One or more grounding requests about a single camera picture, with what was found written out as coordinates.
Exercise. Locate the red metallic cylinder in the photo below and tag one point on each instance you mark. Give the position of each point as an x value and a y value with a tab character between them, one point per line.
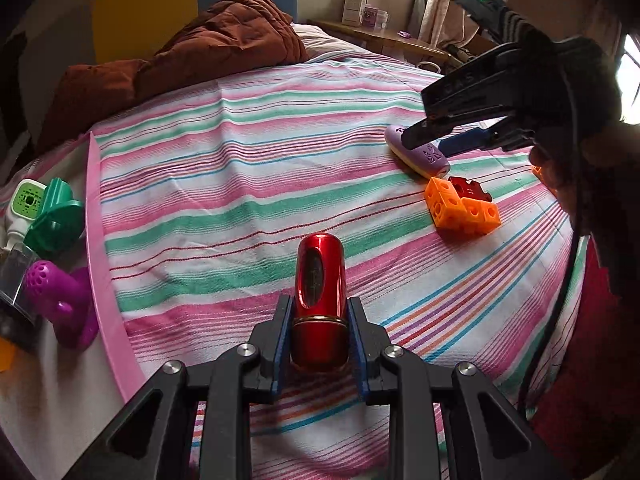
320	340

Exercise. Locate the person's right hand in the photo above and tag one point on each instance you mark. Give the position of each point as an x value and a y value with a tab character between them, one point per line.
560	175

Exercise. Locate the purple perforated plastic holder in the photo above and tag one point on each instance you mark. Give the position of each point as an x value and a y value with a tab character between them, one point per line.
60	300

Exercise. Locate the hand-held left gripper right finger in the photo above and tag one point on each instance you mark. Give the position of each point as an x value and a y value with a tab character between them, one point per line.
359	350

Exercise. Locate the person's right forearm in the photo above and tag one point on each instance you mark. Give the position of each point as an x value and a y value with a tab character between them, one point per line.
615	185

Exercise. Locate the white carton box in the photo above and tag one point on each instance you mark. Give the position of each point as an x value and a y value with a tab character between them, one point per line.
354	5

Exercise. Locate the person's red clothing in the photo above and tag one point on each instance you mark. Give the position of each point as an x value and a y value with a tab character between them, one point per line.
590	385

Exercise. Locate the wooden bedside table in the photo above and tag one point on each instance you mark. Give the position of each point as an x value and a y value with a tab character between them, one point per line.
390	42

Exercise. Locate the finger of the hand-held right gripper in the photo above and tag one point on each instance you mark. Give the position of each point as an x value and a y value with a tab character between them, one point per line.
430	132
465	142

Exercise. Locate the striped bed sheet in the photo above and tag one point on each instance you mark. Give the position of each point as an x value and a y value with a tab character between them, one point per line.
250	160

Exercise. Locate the lilac egg-shaped case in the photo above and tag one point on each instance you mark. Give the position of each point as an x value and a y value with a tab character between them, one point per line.
425	160

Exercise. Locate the green plastic cylinder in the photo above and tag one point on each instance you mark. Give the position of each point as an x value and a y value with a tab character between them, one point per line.
55	225

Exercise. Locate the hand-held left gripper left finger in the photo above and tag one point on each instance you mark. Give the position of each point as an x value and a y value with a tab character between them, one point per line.
282	345

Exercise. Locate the white green plug-in device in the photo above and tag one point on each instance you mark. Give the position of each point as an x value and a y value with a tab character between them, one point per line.
22	205

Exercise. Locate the patchwork upholstered headboard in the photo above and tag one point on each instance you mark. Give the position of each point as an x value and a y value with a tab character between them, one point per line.
140	15

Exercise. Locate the red building block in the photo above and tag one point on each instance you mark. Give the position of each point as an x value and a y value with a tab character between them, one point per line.
467	189

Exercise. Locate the brown quilt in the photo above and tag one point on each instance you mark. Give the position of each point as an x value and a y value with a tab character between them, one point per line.
200	45

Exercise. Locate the clear cup with dark base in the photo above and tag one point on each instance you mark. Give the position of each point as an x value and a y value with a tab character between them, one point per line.
17	280

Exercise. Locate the orange cube blocks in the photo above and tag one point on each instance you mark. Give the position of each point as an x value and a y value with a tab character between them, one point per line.
450	210

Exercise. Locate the grey pillow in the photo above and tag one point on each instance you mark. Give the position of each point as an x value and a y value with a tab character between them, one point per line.
325	42

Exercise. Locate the yellow-orange flat object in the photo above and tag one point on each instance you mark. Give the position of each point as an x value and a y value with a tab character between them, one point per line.
6	355

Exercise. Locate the small orange plastic piece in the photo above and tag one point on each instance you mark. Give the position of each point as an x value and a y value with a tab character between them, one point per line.
537	170

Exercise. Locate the beige curtain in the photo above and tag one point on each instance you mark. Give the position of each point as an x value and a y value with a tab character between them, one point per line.
445	0

